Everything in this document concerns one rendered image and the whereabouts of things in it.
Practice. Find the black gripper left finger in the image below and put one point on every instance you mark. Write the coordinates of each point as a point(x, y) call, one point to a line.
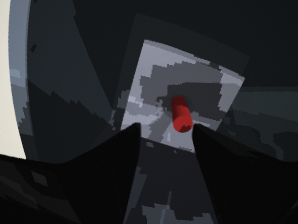
point(93, 188)

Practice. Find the dark red peg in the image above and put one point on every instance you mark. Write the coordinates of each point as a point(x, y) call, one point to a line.
point(182, 120)

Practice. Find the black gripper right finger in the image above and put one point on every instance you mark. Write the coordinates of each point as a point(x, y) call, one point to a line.
point(245, 186)

